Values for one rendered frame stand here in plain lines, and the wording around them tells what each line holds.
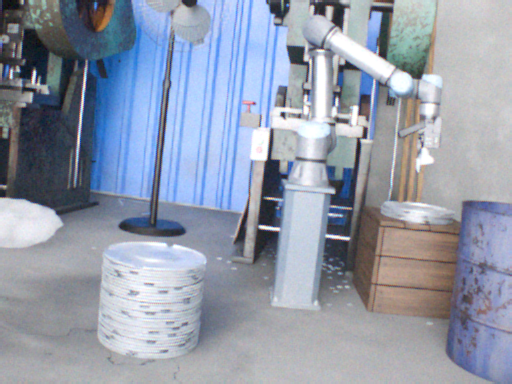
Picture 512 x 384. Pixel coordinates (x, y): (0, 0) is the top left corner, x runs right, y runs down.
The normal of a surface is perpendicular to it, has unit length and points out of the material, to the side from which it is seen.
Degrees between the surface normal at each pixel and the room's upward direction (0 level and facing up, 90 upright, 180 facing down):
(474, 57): 90
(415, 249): 90
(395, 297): 90
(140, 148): 90
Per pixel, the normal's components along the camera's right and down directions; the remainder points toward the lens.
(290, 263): -0.01, 0.05
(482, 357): -0.79, -0.02
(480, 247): -0.94, -0.04
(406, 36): -0.22, 0.54
